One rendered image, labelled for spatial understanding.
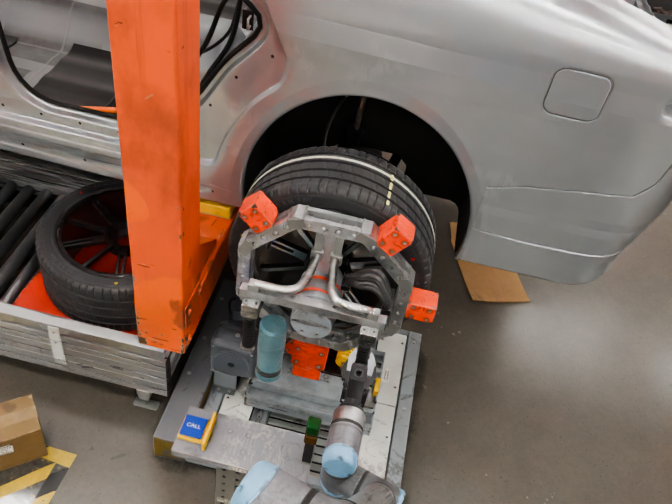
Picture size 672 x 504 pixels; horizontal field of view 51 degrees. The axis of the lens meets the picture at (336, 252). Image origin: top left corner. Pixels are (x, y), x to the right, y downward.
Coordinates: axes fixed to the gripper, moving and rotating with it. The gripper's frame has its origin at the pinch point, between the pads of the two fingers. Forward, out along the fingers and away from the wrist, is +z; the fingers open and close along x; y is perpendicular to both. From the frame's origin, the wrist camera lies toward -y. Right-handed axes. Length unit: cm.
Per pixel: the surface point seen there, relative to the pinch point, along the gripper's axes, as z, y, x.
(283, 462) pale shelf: -19.0, 38.0, -15.9
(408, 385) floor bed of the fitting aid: 50, 75, 23
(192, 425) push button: -16, 35, -46
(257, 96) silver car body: 60, -38, -52
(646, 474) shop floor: 41, 82, 125
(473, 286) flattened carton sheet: 124, 81, 49
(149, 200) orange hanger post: 6, -34, -66
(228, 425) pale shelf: -11, 38, -36
